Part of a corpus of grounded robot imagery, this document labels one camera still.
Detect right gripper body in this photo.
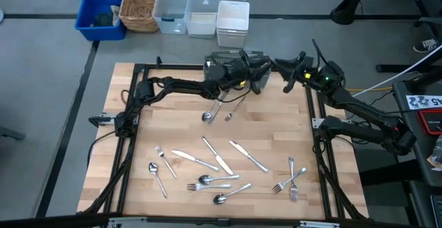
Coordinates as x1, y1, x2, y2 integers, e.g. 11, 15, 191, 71
293, 61, 322, 89

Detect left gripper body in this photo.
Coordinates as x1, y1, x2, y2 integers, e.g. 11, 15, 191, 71
226, 57, 256, 91

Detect silver fork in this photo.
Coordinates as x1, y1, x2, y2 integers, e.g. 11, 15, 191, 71
186, 182, 233, 192
288, 156, 299, 202
271, 167, 308, 196
224, 95, 247, 123
155, 146, 178, 180

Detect silver table knife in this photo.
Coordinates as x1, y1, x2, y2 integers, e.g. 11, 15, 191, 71
171, 148, 220, 173
207, 90, 229, 126
201, 135, 235, 176
228, 140, 270, 174

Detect grey mesh cutlery basket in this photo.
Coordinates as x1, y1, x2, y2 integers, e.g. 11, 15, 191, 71
202, 49, 272, 91

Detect white plastic bin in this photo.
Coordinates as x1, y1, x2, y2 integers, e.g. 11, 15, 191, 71
216, 0, 251, 48

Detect clear plastic bin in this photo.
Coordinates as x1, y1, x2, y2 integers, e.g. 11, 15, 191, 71
184, 0, 222, 39

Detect black floor stand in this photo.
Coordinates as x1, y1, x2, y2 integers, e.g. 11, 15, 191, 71
329, 0, 442, 27

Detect clear bin with blue latch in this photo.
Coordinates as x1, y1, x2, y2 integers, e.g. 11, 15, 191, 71
153, 0, 191, 35

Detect black desk foot bar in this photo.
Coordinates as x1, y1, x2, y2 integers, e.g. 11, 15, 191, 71
375, 63, 438, 74

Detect wicker basket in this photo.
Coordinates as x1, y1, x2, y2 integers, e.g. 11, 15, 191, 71
118, 0, 160, 34

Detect white printed paper label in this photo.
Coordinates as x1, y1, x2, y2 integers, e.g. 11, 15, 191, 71
405, 95, 442, 111

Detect person's shoe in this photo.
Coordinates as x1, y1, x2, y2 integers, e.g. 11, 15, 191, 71
412, 37, 441, 54

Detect red framed device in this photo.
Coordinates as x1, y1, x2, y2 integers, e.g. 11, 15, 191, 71
416, 108, 442, 136

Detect silver mounting plate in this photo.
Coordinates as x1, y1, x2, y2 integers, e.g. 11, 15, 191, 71
106, 216, 148, 228
298, 220, 342, 228

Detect black bundle in bin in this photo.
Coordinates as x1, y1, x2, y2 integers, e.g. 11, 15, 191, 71
92, 12, 114, 28

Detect black desk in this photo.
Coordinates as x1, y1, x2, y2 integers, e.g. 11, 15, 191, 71
392, 67, 442, 188

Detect blue plastic bin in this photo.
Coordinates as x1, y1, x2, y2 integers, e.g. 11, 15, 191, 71
75, 0, 128, 41

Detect grey crumpled bag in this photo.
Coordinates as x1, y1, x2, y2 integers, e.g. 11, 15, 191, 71
427, 134, 442, 173

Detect black laptop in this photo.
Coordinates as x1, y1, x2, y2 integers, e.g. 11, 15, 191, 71
430, 195, 442, 228

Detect black crossbar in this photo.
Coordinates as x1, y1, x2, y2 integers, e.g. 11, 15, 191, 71
0, 212, 442, 228

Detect grey chair foot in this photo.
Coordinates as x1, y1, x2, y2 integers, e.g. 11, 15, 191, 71
0, 125, 27, 141

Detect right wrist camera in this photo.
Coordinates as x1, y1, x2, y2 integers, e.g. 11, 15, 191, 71
297, 50, 316, 65

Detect yellow cable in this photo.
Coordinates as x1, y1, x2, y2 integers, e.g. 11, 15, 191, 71
347, 87, 394, 93

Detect white cable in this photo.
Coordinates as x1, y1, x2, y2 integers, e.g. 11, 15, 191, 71
345, 44, 442, 100

